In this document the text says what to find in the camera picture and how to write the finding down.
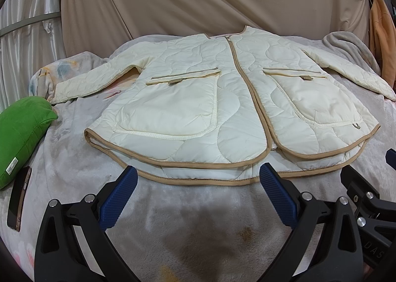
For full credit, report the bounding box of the black smartphone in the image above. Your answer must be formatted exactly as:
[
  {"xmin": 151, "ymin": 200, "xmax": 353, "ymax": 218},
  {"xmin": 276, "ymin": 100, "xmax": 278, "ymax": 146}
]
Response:
[{"xmin": 7, "ymin": 166, "xmax": 31, "ymax": 232}]

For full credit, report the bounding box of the silver satin curtain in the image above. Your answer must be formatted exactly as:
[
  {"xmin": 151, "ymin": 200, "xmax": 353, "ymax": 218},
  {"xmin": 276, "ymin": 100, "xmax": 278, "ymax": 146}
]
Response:
[{"xmin": 1, "ymin": 0, "xmax": 66, "ymax": 110}]

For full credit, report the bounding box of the orange hanging garment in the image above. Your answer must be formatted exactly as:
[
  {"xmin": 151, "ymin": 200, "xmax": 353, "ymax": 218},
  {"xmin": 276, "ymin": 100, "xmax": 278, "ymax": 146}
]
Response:
[{"xmin": 369, "ymin": 0, "xmax": 396, "ymax": 89}]

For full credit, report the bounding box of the grey floral fleece blanket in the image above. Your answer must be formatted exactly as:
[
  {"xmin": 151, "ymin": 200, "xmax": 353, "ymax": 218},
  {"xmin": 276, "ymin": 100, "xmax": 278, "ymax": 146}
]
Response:
[{"xmin": 1, "ymin": 32, "xmax": 395, "ymax": 281}]

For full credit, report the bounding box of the green pillow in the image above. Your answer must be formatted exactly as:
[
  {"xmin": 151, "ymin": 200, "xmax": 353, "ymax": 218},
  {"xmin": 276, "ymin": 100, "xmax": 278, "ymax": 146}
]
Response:
[{"xmin": 0, "ymin": 96, "xmax": 58, "ymax": 188}]

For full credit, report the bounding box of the cream quilted jacket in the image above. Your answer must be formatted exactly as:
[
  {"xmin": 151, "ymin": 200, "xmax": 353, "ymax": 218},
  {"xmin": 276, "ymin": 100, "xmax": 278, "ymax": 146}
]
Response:
[{"xmin": 50, "ymin": 26, "xmax": 395, "ymax": 185}]

